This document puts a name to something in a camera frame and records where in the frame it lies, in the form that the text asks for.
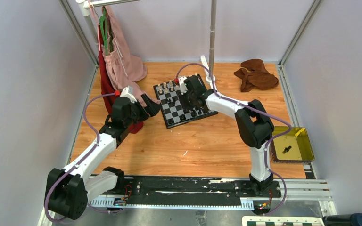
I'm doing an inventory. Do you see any red hanging garment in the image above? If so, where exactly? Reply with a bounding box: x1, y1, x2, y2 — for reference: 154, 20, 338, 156
97, 24, 144, 135

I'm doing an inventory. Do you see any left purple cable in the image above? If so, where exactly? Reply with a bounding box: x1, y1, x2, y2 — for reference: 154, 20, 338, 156
44, 90, 121, 223

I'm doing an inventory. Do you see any black white chessboard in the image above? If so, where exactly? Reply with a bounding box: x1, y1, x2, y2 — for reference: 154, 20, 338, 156
153, 80, 217, 129

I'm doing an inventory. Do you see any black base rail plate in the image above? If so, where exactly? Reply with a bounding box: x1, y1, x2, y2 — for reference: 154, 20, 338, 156
95, 174, 282, 207

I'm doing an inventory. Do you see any green clothes hanger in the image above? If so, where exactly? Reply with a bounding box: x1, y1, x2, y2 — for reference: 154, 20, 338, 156
99, 7, 109, 55

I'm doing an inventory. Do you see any yellow transparent tray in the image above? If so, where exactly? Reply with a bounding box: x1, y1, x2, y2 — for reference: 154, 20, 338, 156
270, 127, 315, 164

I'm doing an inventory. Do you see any dark blue object corner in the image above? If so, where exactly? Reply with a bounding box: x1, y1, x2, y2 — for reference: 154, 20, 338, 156
322, 213, 362, 226

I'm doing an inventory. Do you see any pink hanging garment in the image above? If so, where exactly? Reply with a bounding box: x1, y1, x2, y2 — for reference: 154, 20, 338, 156
98, 6, 147, 107

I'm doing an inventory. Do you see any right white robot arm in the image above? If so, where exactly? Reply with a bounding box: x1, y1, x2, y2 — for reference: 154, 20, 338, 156
175, 75, 274, 197

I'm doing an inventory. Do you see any brown cloth pile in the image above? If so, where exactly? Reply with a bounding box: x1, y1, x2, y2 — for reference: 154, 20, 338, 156
234, 59, 279, 92

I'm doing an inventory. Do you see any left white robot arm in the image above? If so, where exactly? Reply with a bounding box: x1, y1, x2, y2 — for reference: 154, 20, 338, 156
44, 87, 161, 223

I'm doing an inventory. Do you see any white clothes rack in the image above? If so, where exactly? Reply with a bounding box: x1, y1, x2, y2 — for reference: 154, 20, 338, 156
76, 0, 217, 90

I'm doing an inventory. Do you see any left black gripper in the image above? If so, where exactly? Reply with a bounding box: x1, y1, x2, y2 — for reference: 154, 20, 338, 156
124, 94, 161, 128

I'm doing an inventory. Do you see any black piece in tray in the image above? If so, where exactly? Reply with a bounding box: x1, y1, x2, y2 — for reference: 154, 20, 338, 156
282, 145, 292, 154

